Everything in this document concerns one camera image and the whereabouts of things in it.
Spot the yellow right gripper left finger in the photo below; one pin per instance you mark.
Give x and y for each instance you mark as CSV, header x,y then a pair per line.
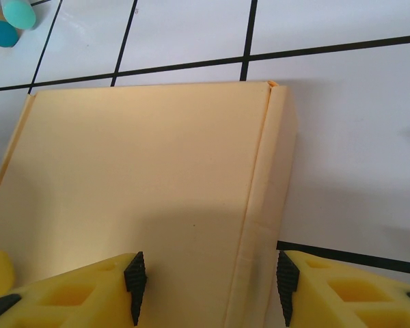
x,y
99,280

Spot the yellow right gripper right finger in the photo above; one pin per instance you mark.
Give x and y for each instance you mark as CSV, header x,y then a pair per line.
x,y
321,307

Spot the yellow paper box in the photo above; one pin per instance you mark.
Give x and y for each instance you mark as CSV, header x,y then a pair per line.
x,y
140,171

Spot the light blue toy trowel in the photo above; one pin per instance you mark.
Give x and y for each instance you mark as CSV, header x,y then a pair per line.
x,y
20,13

